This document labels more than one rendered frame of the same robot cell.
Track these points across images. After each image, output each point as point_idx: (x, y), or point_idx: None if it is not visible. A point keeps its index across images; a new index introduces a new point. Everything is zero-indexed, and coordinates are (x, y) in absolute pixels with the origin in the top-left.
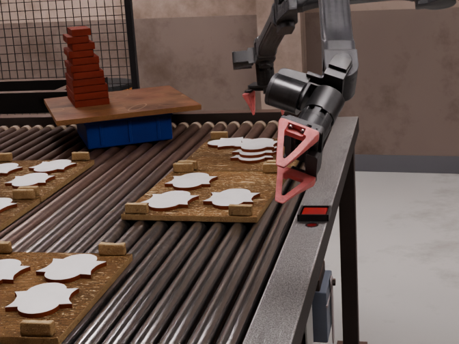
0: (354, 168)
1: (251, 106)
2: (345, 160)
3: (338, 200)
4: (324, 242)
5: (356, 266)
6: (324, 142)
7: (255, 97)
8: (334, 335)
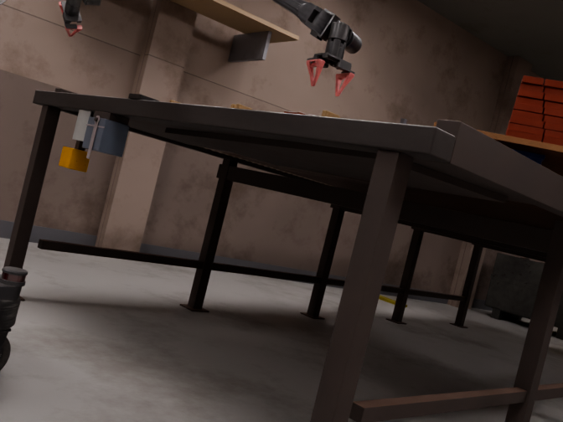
0: (379, 203)
1: (335, 86)
2: (235, 108)
3: (173, 115)
4: (114, 102)
5: (330, 369)
6: None
7: (346, 79)
8: (88, 154)
